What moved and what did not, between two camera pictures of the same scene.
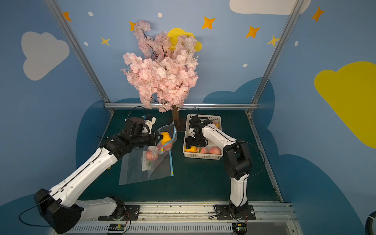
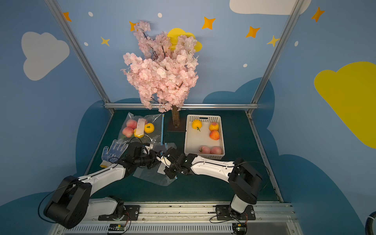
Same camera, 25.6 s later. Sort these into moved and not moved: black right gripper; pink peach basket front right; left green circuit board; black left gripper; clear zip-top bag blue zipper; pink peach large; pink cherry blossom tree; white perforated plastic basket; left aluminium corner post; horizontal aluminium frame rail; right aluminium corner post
Moved: clear zip-top bag blue zipper; black left gripper; black right gripper; pink peach large
Not moved: horizontal aluminium frame rail; left aluminium corner post; pink peach basket front right; left green circuit board; white perforated plastic basket; pink cherry blossom tree; right aluminium corner post
